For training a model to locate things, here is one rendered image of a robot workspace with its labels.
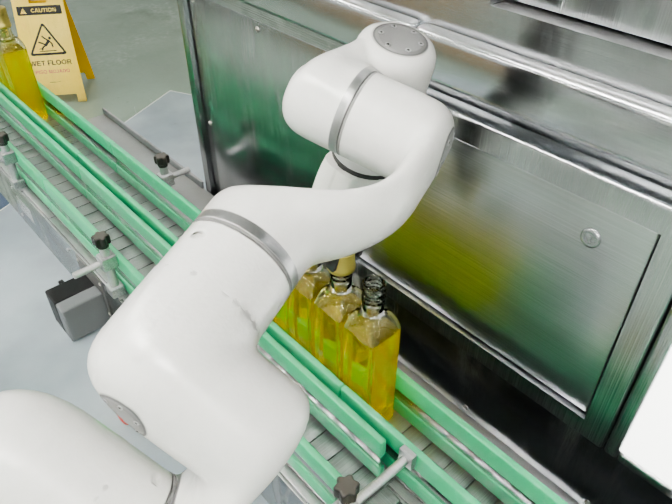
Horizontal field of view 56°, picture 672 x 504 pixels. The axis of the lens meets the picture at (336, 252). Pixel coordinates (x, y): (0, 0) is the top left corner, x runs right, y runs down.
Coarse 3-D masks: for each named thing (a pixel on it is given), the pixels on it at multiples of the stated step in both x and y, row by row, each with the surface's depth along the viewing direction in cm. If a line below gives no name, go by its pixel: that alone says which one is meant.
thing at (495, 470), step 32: (96, 128) 141; (128, 160) 131; (160, 192) 125; (416, 384) 85; (416, 416) 87; (448, 416) 81; (448, 448) 84; (480, 448) 79; (480, 480) 82; (512, 480) 76
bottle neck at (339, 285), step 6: (330, 276) 79; (336, 276) 78; (342, 276) 78; (348, 276) 78; (330, 282) 80; (336, 282) 78; (342, 282) 78; (348, 282) 79; (330, 288) 80; (336, 288) 79; (342, 288) 79; (348, 288) 80; (342, 294) 80
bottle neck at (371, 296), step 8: (368, 280) 75; (376, 280) 75; (384, 280) 75; (368, 288) 74; (376, 288) 74; (384, 288) 74; (368, 296) 74; (376, 296) 74; (384, 296) 75; (368, 304) 75; (376, 304) 75; (384, 304) 76; (368, 312) 76; (376, 312) 76; (384, 312) 77
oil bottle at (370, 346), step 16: (352, 320) 77; (368, 320) 76; (384, 320) 77; (352, 336) 78; (368, 336) 76; (384, 336) 77; (352, 352) 80; (368, 352) 77; (384, 352) 79; (352, 368) 82; (368, 368) 79; (384, 368) 81; (352, 384) 84; (368, 384) 81; (384, 384) 83; (368, 400) 83; (384, 400) 86; (384, 416) 88
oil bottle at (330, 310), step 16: (352, 288) 81; (320, 304) 81; (336, 304) 79; (352, 304) 80; (320, 320) 83; (336, 320) 80; (320, 336) 85; (336, 336) 82; (320, 352) 87; (336, 352) 84; (336, 368) 86
